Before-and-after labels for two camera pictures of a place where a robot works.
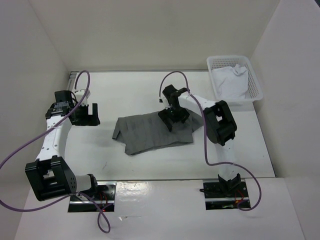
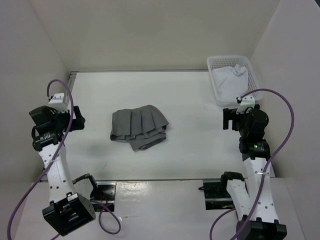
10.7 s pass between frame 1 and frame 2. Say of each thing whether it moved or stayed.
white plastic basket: stayed
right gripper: moved
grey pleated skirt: moved
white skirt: stayed
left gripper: moved
